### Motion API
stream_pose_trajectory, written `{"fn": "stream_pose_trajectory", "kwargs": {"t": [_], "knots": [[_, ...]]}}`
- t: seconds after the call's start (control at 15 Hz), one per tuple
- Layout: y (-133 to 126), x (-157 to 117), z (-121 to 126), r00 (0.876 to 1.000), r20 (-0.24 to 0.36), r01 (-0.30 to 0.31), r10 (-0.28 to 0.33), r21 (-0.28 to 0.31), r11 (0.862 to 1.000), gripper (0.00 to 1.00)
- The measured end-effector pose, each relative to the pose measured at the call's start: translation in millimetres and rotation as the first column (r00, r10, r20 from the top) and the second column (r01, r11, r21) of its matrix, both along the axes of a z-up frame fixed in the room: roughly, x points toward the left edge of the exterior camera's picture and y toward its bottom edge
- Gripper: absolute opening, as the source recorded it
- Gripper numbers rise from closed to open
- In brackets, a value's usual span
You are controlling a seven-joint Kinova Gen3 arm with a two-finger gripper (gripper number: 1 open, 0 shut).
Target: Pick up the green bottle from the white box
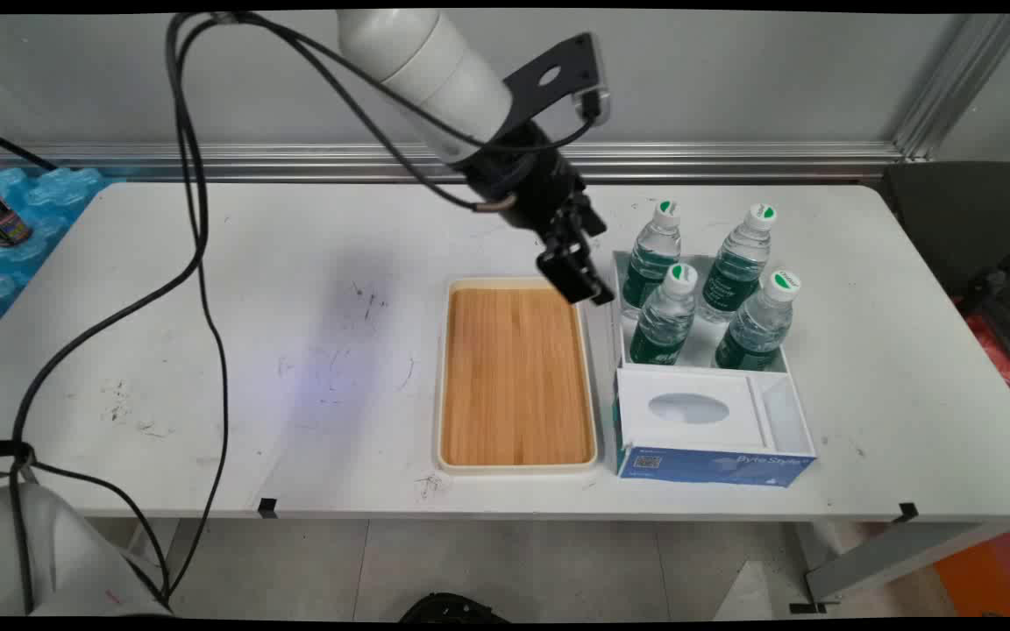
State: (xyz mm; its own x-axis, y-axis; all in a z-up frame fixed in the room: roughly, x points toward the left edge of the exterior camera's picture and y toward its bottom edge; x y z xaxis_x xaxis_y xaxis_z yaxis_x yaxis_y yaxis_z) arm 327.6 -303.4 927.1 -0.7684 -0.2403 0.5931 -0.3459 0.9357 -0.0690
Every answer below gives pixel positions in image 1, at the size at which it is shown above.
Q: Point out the white compartment organizer box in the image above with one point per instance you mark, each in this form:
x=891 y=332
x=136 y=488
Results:
x=689 y=407

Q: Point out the black object on floor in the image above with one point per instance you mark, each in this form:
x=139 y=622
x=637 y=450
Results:
x=452 y=607

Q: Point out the horizontal aluminium frame rail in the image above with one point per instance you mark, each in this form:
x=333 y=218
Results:
x=295 y=159

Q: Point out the grey metal table leg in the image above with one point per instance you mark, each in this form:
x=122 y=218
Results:
x=891 y=556

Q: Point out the orange floor panel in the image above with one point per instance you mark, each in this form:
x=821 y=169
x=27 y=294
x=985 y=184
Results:
x=996 y=574

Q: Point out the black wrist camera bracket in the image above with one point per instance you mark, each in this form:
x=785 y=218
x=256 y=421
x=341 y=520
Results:
x=549 y=74

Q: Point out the diagonal aluminium frame post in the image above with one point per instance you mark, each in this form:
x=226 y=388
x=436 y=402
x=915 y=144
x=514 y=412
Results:
x=961 y=88

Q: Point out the green label water bottle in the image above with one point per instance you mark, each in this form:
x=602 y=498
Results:
x=757 y=329
x=652 y=258
x=737 y=267
x=665 y=320

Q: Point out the black tape piece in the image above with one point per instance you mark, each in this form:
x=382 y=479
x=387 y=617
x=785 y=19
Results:
x=267 y=506
x=908 y=513

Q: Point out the red bag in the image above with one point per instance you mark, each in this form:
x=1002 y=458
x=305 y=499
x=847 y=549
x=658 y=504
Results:
x=1000 y=359

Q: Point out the blue plastic packaging sheet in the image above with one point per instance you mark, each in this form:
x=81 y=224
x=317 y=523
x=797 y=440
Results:
x=49 y=206

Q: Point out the blue tissue box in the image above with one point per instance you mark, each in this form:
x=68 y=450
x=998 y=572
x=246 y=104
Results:
x=715 y=467

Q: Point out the wooden tray with white rim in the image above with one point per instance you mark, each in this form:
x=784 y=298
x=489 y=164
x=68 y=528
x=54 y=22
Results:
x=515 y=377

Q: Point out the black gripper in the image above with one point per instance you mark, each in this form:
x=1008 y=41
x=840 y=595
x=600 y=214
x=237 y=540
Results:
x=522 y=180

